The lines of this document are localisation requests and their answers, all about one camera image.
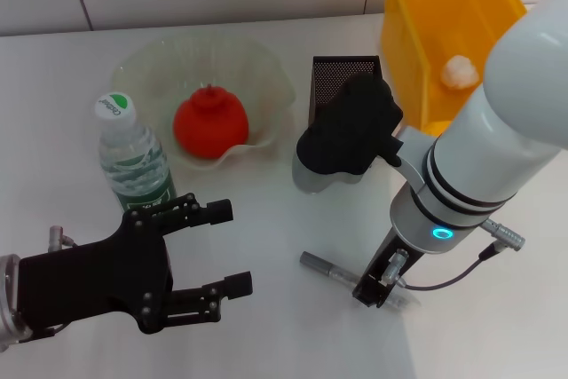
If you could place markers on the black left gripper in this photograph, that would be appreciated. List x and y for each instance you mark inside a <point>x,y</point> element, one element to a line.
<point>93,281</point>

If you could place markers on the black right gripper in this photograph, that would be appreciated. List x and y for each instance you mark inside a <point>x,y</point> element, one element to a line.
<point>392,259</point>

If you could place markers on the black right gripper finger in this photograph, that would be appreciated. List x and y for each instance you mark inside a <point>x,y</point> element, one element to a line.
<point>239,285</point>

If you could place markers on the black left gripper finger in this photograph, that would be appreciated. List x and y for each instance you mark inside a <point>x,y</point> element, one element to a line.
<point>219,211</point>

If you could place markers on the grey marker pen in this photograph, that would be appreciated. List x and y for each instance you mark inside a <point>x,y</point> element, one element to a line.
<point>319,263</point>

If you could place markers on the red-orange plastic orange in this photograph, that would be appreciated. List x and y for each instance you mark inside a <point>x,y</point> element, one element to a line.
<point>208,123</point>

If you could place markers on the clear green-label water bottle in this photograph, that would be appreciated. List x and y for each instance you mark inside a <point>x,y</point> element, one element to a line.
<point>128,152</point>

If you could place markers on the white paper ball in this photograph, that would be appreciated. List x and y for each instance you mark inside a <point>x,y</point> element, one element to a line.
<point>459,72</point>

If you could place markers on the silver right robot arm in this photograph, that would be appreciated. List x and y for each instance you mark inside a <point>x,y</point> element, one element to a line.
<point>488,130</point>

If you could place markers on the green glass fruit plate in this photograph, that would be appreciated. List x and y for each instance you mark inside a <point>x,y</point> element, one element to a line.
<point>257,86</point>

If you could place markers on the black mesh pen holder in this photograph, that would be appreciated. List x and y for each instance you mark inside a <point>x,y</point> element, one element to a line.
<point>337,73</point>

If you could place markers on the yellow plastic bin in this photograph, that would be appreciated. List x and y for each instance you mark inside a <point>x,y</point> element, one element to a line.
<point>444,10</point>

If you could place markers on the right wrist camera housing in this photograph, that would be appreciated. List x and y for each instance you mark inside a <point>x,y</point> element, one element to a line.
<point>350,130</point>

